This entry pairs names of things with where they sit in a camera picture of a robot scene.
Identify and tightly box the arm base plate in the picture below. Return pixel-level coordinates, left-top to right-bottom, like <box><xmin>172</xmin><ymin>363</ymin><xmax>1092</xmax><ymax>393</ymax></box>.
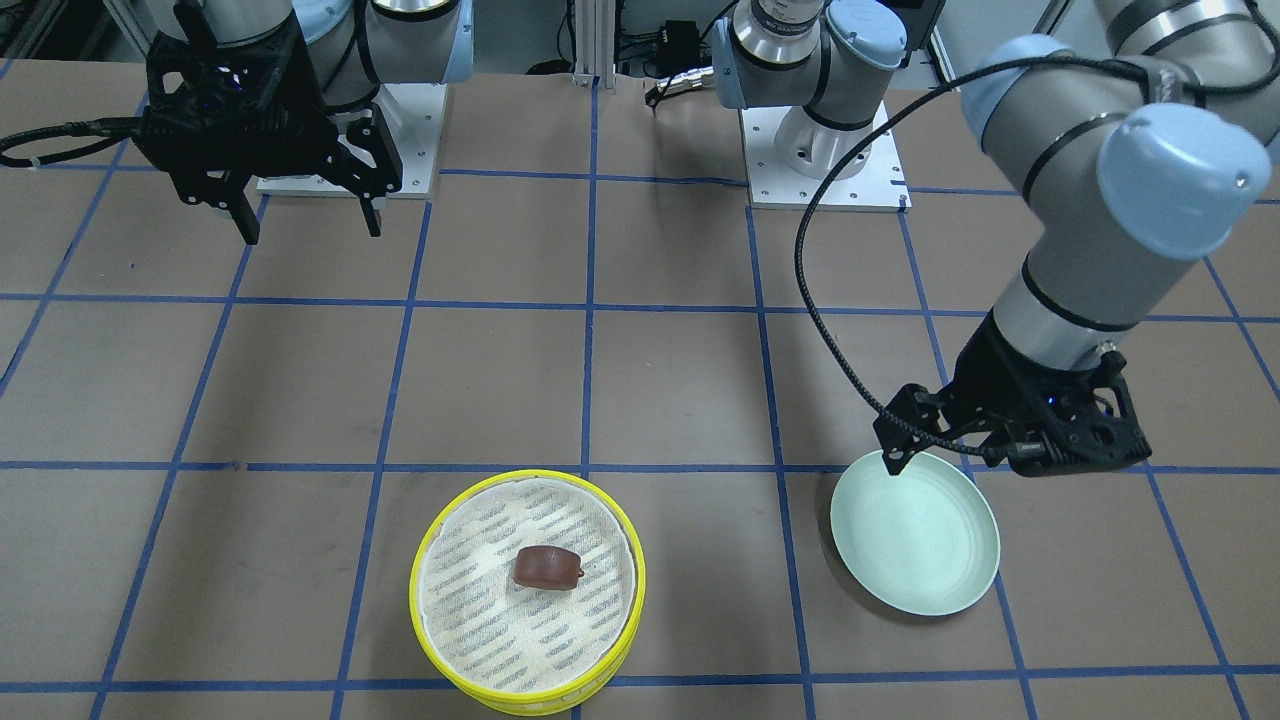
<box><xmin>739</xmin><ymin>105</ymin><xmax>913</xmax><ymax>211</ymax></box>
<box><xmin>257</xmin><ymin>82</ymin><xmax>448</xmax><ymax>200</ymax></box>

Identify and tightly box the brown bun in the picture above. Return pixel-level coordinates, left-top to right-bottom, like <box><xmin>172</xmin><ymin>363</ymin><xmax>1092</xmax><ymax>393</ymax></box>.
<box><xmin>512</xmin><ymin>544</ymin><xmax>585</xmax><ymax>592</ymax></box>

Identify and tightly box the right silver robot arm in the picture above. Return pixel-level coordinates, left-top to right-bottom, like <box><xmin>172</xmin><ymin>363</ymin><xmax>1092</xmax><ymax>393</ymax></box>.
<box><xmin>133</xmin><ymin>1</ymin><xmax>475</xmax><ymax>245</ymax></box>

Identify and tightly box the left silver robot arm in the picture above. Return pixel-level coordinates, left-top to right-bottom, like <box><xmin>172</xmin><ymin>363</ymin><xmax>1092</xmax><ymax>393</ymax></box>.
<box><xmin>867</xmin><ymin>1</ymin><xmax>1277</xmax><ymax>477</ymax></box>

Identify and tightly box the pale green plate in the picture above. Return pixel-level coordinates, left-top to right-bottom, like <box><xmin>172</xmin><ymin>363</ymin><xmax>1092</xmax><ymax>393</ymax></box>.
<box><xmin>829</xmin><ymin>454</ymin><xmax>1001</xmax><ymax>618</ymax></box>

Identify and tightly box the yellow rimmed steamer basket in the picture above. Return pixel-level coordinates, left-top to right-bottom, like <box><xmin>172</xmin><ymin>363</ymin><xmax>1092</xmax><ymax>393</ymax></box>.
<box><xmin>408</xmin><ymin>469</ymin><xmax>646</xmax><ymax>693</ymax></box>
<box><xmin>420</xmin><ymin>634</ymin><xmax>635</xmax><ymax>717</ymax></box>

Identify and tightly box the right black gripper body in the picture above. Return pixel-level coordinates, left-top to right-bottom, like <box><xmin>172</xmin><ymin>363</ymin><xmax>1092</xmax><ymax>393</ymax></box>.
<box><xmin>132</xmin><ymin>10</ymin><xmax>403</xmax><ymax>211</ymax></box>

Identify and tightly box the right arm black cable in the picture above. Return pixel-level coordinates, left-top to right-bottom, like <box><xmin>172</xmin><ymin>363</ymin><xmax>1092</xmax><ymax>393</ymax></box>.
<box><xmin>0</xmin><ymin>118</ymin><xmax>146</xmax><ymax>169</ymax></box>

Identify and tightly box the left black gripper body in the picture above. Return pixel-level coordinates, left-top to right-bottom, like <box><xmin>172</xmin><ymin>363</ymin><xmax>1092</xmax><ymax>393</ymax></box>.
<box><xmin>873</xmin><ymin>315</ymin><xmax>1151</xmax><ymax>477</ymax></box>

